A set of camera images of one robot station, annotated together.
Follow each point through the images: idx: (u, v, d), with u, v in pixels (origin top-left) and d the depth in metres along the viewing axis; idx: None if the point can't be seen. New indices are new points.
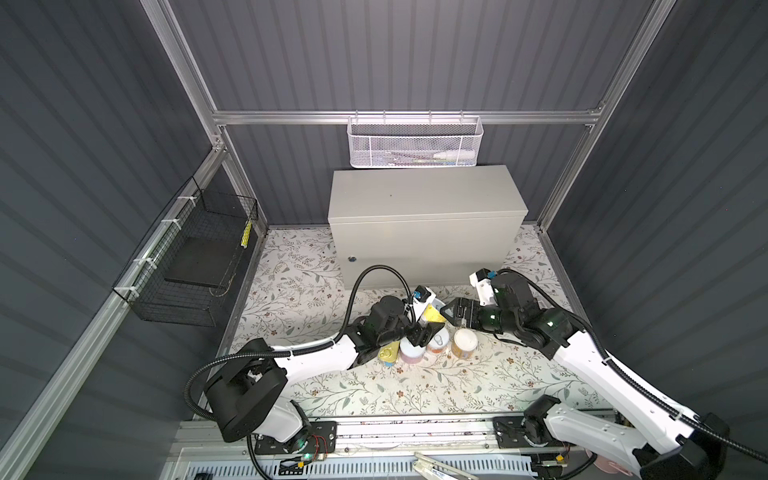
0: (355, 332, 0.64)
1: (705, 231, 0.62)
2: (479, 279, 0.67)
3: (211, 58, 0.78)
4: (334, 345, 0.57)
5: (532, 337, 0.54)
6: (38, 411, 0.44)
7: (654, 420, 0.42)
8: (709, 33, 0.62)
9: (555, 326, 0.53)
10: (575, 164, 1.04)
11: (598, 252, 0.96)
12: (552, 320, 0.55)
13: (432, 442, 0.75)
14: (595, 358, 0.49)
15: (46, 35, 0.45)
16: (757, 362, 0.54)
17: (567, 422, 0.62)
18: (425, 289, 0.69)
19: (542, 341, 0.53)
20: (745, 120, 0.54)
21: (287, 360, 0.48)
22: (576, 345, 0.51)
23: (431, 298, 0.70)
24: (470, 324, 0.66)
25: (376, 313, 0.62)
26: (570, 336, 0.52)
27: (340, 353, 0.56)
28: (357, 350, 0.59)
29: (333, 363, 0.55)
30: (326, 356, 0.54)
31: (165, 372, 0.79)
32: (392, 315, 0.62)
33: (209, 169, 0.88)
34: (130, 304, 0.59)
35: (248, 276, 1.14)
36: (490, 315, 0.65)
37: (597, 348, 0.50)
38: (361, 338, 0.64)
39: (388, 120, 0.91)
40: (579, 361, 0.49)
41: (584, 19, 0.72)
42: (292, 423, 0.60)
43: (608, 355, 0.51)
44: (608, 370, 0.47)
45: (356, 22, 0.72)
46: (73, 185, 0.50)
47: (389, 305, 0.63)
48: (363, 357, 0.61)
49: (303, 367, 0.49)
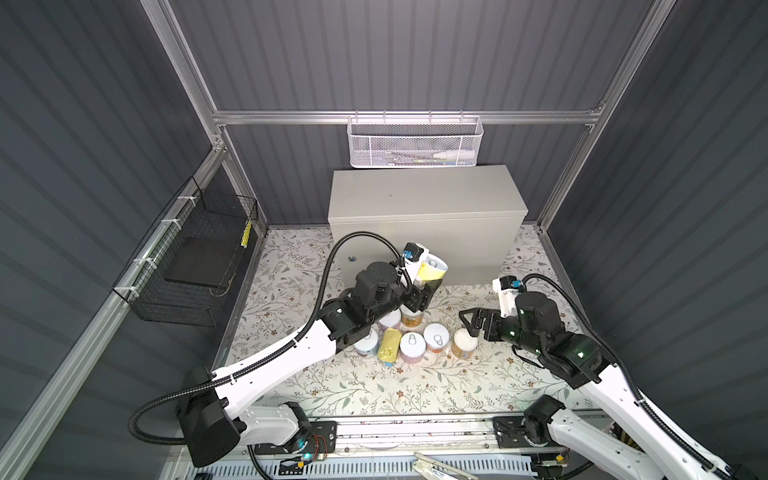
0: (334, 311, 0.53)
1: (706, 231, 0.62)
2: (503, 287, 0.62)
3: (211, 58, 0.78)
4: (296, 342, 0.48)
5: (559, 366, 0.51)
6: (40, 411, 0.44)
7: (687, 469, 0.41)
8: (709, 32, 0.62)
9: (586, 358, 0.50)
10: (575, 164, 1.04)
11: (598, 252, 0.96)
12: (582, 350, 0.51)
13: (432, 442, 0.75)
14: (627, 397, 0.46)
15: (47, 35, 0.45)
16: (758, 363, 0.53)
17: (574, 433, 0.61)
18: (417, 248, 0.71)
19: (571, 371, 0.50)
20: (746, 119, 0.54)
21: (230, 386, 0.42)
22: (607, 380, 0.48)
23: (422, 257, 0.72)
24: (488, 335, 0.64)
25: (363, 285, 0.50)
26: (601, 371, 0.49)
27: (309, 349, 0.47)
28: (336, 339, 0.49)
29: (299, 365, 0.47)
30: (286, 358, 0.46)
31: (164, 373, 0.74)
32: (386, 285, 0.50)
33: (209, 169, 0.88)
34: (130, 304, 0.59)
35: (248, 276, 1.14)
36: (509, 331, 0.62)
37: (629, 387, 0.47)
38: (346, 315, 0.53)
39: (388, 120, 0.91)
40: (608, 398, 0.46)
41: (584, 19, 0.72)
42: (285, 428, 0.60)
43: (642, 397, 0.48)
44: (640, 412, 0.45)
45: (356, 22, 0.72)
46: (73, 185, 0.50)
47: (380, 274, 0.51)
48: (351, 337, 0.51)
49: (252, 387, 0.42)
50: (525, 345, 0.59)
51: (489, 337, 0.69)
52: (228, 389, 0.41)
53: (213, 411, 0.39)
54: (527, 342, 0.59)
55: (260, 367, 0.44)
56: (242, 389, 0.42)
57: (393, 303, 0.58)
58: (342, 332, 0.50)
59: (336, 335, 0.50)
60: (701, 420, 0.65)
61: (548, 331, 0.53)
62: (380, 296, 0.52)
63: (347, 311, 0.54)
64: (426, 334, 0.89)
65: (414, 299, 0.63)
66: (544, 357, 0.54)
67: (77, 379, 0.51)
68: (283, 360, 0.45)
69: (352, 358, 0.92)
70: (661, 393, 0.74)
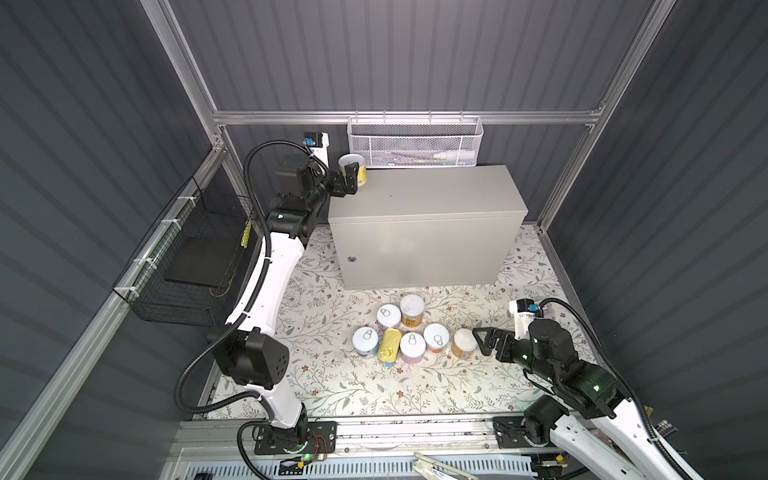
0: (275, 217, 0.55)
1: (705, 231, 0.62)
2: (520, 310, 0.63)
3: (210, 57, 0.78)
4: (270, 256, 0.51)
5: (572, 397, 0.51)
6: (39, 413, 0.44)
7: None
8: (709, 32, 0.62)
9: (602, 391, 0.50)
10: (575, 165, 1.04)
11: (598, 252, 0.96)
12: (597, 382, 0.51)
13: (432, 442, 0.75)
14: (640, 433, 0.47)
15: (48, 36, 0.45)
16: (757, 363, 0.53)
17: (577, 443, 0.61)
18: (315, 133, 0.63)
19: (585, 403, 0.50)
20: (746, 118, 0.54)
21: (249, 318, 0.46)
22: (623, 416, 0.48)
23: (324, 140, 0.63)
24: (500, 356, 0.64)
25: (282, 179, 0.53)
26: (617, 406, 0.49)
27: (283, 257, 0.51)
28: (293, 234, 0.53)
29: (286, 274, 0.51)
30: (276, 274, 0.49)
31: (164, 373, 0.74)
32: (307, 167, 0.53)
33: (209, 169, 0.88)
34: (130, 304, 0.59)
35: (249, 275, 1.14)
36: (522, 354, 0.63)
37: (643, 423, 0.48)
38: (290, 215, 0.55)
39: (388, 120, 0.91)
40: (621, 433, 0.47)
41: (584, 20, 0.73)
42: (292, 402, 0.63)
43: (656, 435, 0.47)
44: (652, 449, 0.46)
45: (356, 22, 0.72)
46: (75, 187, 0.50)
47: (285, 163, 0.53)
48: (309, 229, 0.55)
49: (268, 306, 0.47)
50: (537, 371, 0.60)
51: (501, 358, 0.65)
52: (251, 322, 0.45)
53: (254, 337, 0.44)
54: (540, 369, 0.59)
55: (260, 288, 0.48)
56: (261, 313, 0.46)
57: (326, 194, 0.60)
58: (298, 226, 0.53)
59: (295, 233, 0.53)
60: (700, 419, 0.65)
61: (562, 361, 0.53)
62: (308, 184, 0.56)
63: (288, 211, 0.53)
64: (426, 334, 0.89)
65: (340, 184, 0.67)
66: (557, 386, 0.56)
67: (77, 379, 0.51)
68: (272, 277, 0.49)
69: (353, 359, 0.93)
70: (661, 392, 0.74)
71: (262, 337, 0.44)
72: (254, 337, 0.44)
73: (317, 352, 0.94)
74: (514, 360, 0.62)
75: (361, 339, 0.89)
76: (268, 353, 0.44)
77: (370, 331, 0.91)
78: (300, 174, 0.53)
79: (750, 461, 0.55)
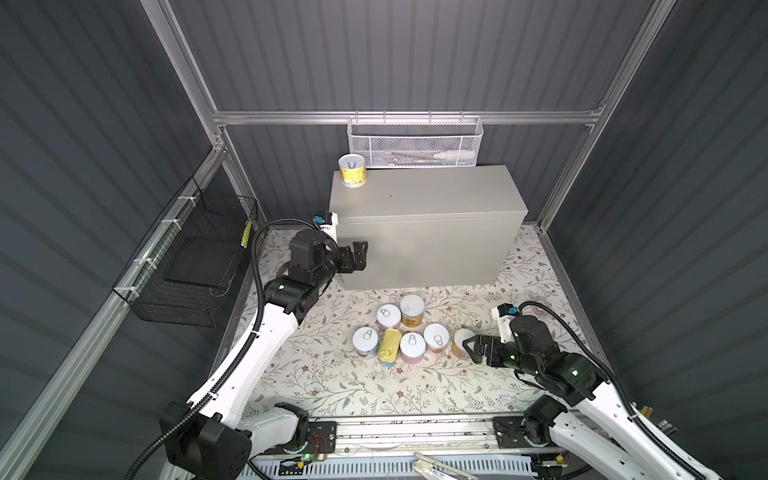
0: (275, 287, 0.53)
1: (704, 231, 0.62)
2: (501, 315, 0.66)
3: (210, 57, 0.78)
4: (258, 330, 0.47)
5: (555, 385, 0.54)
6: (39, 412, 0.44)
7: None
8: (709, 32, 0.62)
9: (580, 376, 0.53)
10: (575, 165, 1.04)
11: (598, 252, 0.96)
12: (576, 367, 0.54)
13: (432, 442, 0.75)
14: (620, 412, 0.49)
15: (48, 36, 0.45)
16: (757, 363, 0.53)
17: (576, 439, 0.61)
18: (325, 212, 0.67)
19: (567, 390, 0.53)
20: (748, 118, 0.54)
21: (213, 402, 0.40)
22: (601, 397, 0.50)
23: (334, 219, 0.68)
24: (490, 361, 0.67)
25: (294, 249, 0.52)
26: (596, 387, 0.52)
27: (272, 332, 0.47)
28: (289, 309, 0.50)
29: (269, 352, 0.46)
30: (259, 351, 0.45)
31: (164, 373, 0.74)
32: (319, 242, 0.54)
33: (209, 169, 0.88)
34: (130, 304, 0.59)
35: (248, 276, 1.14)
36: (510, 355, 0.66)
37: (621, 402, 0.50)
38: (292, 286, 0.53)
39: (388, 120, 0.91)
40: (602, 414, 0.49)
41: (585, 20, 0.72)
42: (289, 420, 0.62)
43: (634, 412, 0.49)
44: (634, 428, 0.47)
45: (357, 22, 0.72)
46: (74, 186, 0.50)
47: (303, 236, 0.54)
48: (307, 304, 0.52)
49: (237, 391, 0.41)
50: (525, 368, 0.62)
51: (492, 363, 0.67)
52: (213, 405, 0.40)
53: (211, 426, 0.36)
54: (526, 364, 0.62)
55: (236, 368, 0.43)
56: (227, 397, 0.41)
57: (332, 271, 0.62)
58: (295, 300, 0.51)
59: (291, 307, 0.50)
60: (701, 420, 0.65)
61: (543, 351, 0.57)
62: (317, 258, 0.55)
63: (290, 283, 0.54)
64: (426, 334, 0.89)
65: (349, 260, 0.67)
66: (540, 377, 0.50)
67: (77, 380, 0.50)
68: (252, 354, 0.45)
69: (353, 359, 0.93)
70: (661, 393, 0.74)
71: (219, 427, 0.38)
72: (210, 426, 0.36)
73: (317, 352, 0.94)
74: (505, 364, 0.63)
75: (360, 339, 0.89)
76: (223, 449, 0.37)
77: (370, 331, 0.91)
78: (313, 247, 0.53)
79: (750, 462, 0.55)
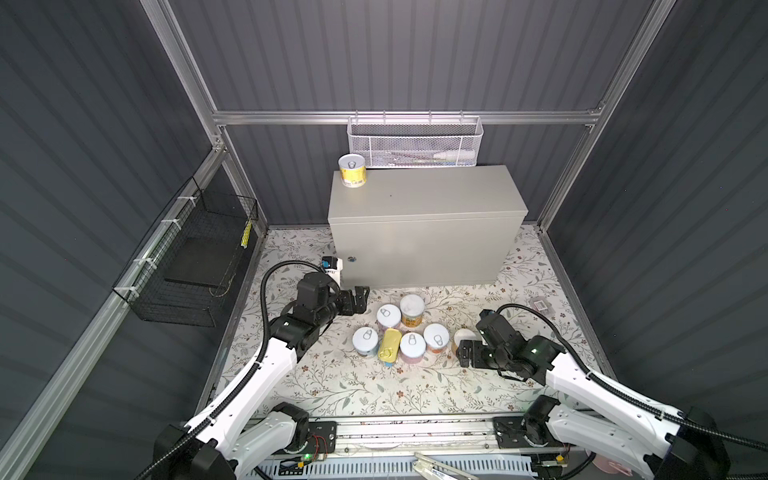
0: (280, 326, 0.56)
1: (705, 231, 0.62)
2: None
3: (210, 57, 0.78)
4: (260, 362, 0.50)
5: (522, 367, 0.58)
6: (39, 412, 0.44)
7: (642, 421, 0.45)
8: (710, 32, 0.62)
9: (539, 352, 0.58)
10: (575, 165, 1.04)
11: (598, 252, 0.96)
12: (536, 347, 0.60)
13: (432, 442, 0.75)
14: (579, 375, 0.53)
15: (48, 36, 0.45)
16: (758, 363, 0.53)
17: (570, 426, 0.61)
18: (331, 257, 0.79)
19: (532, 369, 0.57)
20: (747, 118, 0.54)
21: (210, 427, 0.41)
22: (560, 366, 0.55)
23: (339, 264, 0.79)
24: (476, 363, 0.73)
25: (302, 289, 0.57)
26: (553, 358, 0.57)
27: (273, 365, 0.50)
28: (290, 346, 0.53)
29: (266, 385, 0.48)
30: (258, 382, 0.47)
31: (164, 373, 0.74)
32: (325, 285, 0.59)
33: (209, 169, 0.88)
34: (130, 304, 0.59)
35: (248, 276, 1.14)
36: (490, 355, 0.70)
37: (578, 365, 0.54)
38: (295, 325, 0.57)
39: (388, 120, 0.91)
40: (565, 380, 0.53)
41: (584, 20, 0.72)
42: (285, 426, 0.62)
43: (589, 370, 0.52)
44: (592, 385, 0.51)
45: (357, 22, 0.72)
46: (74, 186, 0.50)
47: (311, 278, 0.60)
48: (307, 342, 0.56)
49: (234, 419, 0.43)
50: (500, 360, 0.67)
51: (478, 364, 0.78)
52: (211, 431, 0.41)
53: (204, 453, 0.39)
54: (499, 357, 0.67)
55: (236, 397, 0.45)
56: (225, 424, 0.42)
57: (334, 309, 0.66)
58: (297, 339, 0.54)
59: (293, 344, 0.53)
60: None
61: (506, 340, 0.62)
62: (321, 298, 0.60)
63: (295, 321, 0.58)
64: (426, 334, 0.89)
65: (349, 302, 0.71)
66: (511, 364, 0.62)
67: (77, 380, 0.50)
68: (252, 384, 0.47)
69: (353, 359, 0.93)
70: (662, 393, 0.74)
71: (212, 452, 0.39)
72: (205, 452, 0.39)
73: (317, 352, 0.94)
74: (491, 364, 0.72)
75: (361, 339, 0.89)
76: None
77: (371, 331, 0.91)
78: (319, 289, 0.58)
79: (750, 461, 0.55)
